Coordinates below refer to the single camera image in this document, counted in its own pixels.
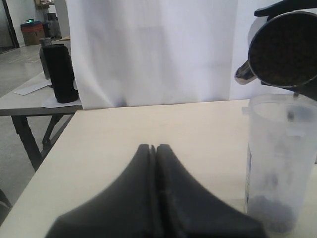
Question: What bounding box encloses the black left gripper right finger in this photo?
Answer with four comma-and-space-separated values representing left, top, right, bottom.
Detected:
156, 144, 267, 238

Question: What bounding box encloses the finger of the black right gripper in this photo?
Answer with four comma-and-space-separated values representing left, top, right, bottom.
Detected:
254, 0, 317, 17
274, 77, 317, 101

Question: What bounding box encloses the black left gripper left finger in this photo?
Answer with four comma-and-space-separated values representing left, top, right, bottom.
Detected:
46, 144, 159, 238

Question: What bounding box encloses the steel mug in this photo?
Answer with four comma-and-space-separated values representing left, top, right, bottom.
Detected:
234, 11, 317, 88

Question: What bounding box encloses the black cylindrical device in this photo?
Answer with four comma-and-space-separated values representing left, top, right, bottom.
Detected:
39, 38, 79, 104

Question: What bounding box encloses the translucent plastic pitcher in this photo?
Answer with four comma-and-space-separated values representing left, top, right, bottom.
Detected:
242, 94, 317, 234

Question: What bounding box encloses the grey side table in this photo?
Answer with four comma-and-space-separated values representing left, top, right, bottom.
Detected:
0, 72, 82, 171

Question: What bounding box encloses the white backdrop curtain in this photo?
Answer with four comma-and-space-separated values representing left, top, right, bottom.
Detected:
67, 0, 317, 111

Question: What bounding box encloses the white paper sheet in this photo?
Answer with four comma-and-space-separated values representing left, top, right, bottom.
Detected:
14, 80, 52, 96

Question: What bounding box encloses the cardboard box with bins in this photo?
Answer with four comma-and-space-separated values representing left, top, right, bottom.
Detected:
20, 21, 45, 46

